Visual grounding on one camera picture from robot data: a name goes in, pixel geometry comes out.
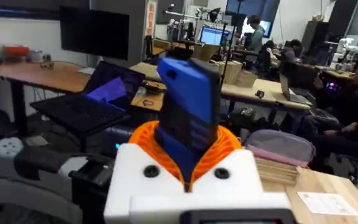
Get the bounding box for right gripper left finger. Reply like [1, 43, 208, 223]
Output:
[103, 120, 186, 224]

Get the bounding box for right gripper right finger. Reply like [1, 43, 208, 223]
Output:
[190, 124, 264, 194]

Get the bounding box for blue electric screwdriver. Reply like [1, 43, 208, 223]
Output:
[154, 57, 222, 184]

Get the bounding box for stack of wooden boards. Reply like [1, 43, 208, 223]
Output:
[255, 157, 300, 185]

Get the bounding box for grey and pink zip bag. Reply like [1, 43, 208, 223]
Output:
[244, 129, 317, 168]

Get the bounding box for black open laptop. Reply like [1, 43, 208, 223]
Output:
[29, 60, 146, 135]

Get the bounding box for brown wooden desk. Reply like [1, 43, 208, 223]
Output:
[0, 60, 91, 138]

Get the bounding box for pale wooden desk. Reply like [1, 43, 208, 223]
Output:
[129, 61, 312, 125]

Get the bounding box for white paper sheet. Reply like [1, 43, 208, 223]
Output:
[296, 190, 358, 217]

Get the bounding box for red and grey box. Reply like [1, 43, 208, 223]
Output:
[2, 45, 31, 60]

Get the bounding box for grey open laptop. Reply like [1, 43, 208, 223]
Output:
[279, 73, 313, 106]

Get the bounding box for cardboard box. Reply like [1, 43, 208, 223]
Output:
[209, 60, 244, 85]

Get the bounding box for person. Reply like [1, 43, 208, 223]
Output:
[300, 63, 358, 170]
[280, 39, 305, 65]
[246, 14, 267, 54]

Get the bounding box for lit computer monitor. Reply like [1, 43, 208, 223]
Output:
[200, 26, 230, 46]

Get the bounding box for large black wall monitor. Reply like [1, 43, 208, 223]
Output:
[59, 6, 131, 62]

